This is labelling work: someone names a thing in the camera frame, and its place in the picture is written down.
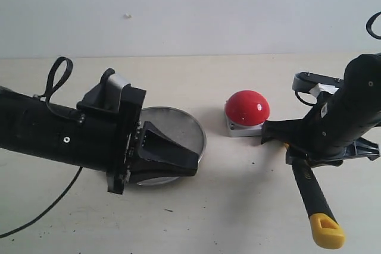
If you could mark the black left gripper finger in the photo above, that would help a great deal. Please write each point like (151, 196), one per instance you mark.
(147, 170)
(157, 152)

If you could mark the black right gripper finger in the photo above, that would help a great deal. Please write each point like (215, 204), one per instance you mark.
(285, 131)
(360, 148)

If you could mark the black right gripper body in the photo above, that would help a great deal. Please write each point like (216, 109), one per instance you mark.
(343, 118)

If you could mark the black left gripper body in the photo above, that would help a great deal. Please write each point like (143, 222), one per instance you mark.
(123, 110)

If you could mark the red dome button grey base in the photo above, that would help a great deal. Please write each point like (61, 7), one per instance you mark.
(245, 112)

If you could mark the yellow black claw hammer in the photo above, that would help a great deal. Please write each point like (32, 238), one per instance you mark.
(325, 230)

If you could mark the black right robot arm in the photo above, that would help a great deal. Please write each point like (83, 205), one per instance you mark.
(362, 69)

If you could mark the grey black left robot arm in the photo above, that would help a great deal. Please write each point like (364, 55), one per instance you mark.
(93, 138)

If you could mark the round stainless steel plate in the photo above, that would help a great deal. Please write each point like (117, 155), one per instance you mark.
(179, 126)

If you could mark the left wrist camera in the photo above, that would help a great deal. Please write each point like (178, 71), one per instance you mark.
(110, 90)

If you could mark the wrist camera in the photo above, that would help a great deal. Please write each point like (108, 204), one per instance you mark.
(314, 84)
(110, 90)

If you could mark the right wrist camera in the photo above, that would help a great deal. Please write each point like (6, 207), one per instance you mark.
(314, 84)

